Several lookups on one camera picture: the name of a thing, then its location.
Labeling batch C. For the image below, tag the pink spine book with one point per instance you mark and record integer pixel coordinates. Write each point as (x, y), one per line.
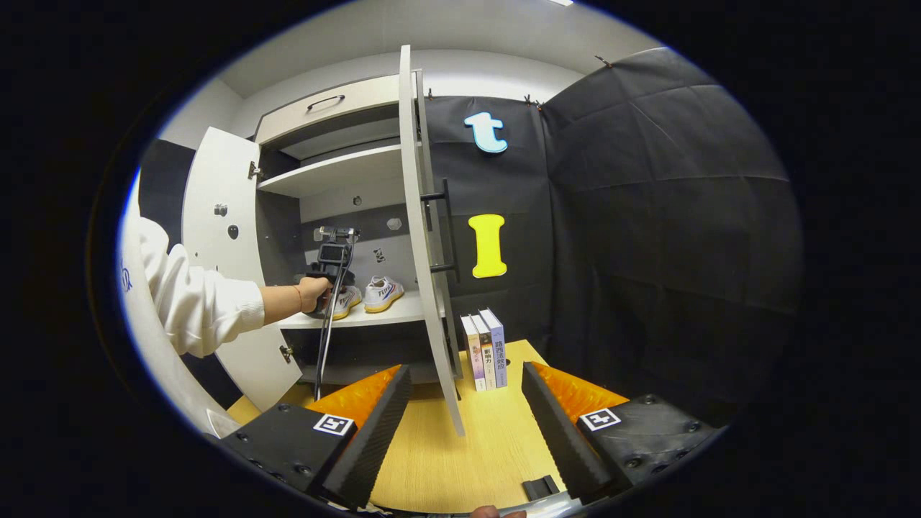
(476, 367)

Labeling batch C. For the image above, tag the white cabinet drawer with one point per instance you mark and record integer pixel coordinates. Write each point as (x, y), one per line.
(345, 111)

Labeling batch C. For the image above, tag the metal door hinge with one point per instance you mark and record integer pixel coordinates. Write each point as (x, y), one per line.
(255, 171)
(286, 352)

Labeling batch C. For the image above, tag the white spine book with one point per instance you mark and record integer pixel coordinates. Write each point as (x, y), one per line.
(488, 363)

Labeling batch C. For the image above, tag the person's white top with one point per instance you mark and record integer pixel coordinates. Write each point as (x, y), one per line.
(155, 374)

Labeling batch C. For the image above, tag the white shoe cabinet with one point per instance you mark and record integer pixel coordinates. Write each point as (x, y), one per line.
(345, 207)

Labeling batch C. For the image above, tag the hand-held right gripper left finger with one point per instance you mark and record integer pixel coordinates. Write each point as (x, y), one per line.
(374, 446)

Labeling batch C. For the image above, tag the lavender spine book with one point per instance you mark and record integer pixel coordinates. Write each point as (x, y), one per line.
(500, 352)

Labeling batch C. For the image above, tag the white cabinet shelf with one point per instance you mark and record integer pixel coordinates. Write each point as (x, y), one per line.
(403, 311)
(331, 171)

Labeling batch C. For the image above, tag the white shoe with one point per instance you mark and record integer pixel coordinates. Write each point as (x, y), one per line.
(381, 293)
(347, 301)

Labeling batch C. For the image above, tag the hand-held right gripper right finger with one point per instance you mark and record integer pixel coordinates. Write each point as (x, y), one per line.
(561, 446)

